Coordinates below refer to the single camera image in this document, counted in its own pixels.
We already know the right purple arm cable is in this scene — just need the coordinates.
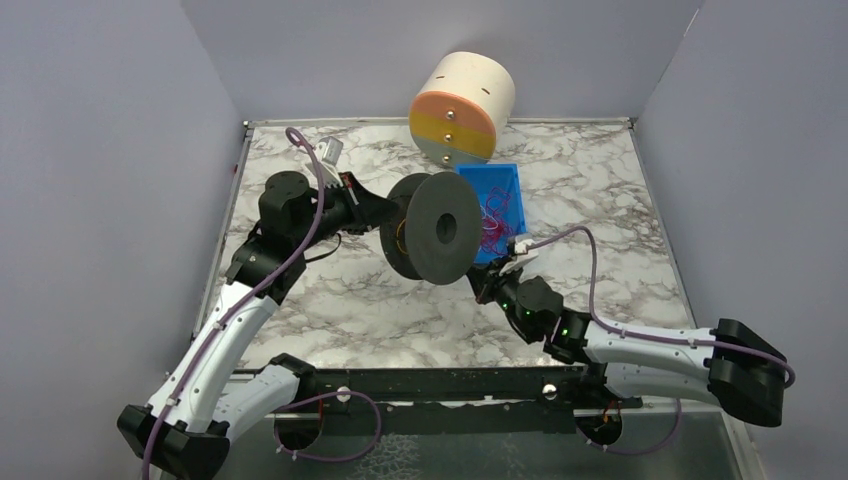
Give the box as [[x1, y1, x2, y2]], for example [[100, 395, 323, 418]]
[[523, 225, 796, 458]]

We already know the red wire bundle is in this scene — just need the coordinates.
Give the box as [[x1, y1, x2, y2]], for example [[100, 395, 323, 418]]
[[480, 187, 521, 256]]

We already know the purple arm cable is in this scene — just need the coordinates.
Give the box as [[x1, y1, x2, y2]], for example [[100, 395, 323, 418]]
[[140, 127, 384, 480], [523, 225, 796, 458]]

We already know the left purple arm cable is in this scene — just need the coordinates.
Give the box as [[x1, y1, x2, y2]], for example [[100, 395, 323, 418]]
[[140, 127, 384, 480]]

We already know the black cable spool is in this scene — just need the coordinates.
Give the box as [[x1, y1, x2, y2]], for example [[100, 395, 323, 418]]
[[379, 172, 482, 285]]

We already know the blue plastic bin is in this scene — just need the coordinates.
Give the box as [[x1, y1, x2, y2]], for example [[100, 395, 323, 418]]
[[455, 164, 527, 264]]

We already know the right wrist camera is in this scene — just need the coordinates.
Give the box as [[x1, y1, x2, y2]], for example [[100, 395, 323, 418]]
[[499, 233, 538, 275]]

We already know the cream cylindrical drawer container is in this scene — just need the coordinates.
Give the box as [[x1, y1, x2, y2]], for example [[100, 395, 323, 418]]
[[408, 51, 516, 168]]

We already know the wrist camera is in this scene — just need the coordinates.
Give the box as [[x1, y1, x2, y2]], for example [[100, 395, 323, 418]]
[[499, 233, 538, 275], [313, 136, 344, 182]]

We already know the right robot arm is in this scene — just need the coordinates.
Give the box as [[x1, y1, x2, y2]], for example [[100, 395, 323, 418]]
[[466, 262, 791, 428]]

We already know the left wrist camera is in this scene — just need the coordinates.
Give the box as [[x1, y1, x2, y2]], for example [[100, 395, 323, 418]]
[[313, 136, 344, 182]]

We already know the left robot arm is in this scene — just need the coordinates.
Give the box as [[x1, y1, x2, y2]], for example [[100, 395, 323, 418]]
[[117, 171, 399, 479]]

